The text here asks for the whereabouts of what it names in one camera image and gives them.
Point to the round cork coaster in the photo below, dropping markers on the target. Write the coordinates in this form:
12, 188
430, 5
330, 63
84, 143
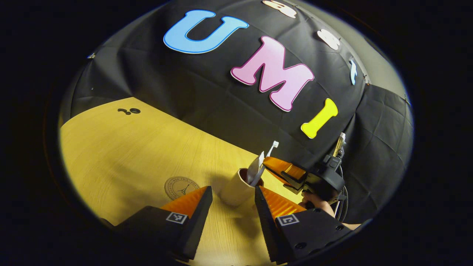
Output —
181, 187

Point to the grey-blue toothbrush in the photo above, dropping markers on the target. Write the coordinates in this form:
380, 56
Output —
275, 144

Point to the white toothpaste tube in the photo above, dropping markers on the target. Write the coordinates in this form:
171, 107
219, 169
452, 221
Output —
255, 168

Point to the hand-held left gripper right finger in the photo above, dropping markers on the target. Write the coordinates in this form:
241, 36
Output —
268, 225

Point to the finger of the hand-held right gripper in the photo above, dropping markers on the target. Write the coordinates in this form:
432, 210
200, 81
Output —
284, 168
297, 187

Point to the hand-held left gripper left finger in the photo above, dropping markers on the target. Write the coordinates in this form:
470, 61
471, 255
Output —
196, 225

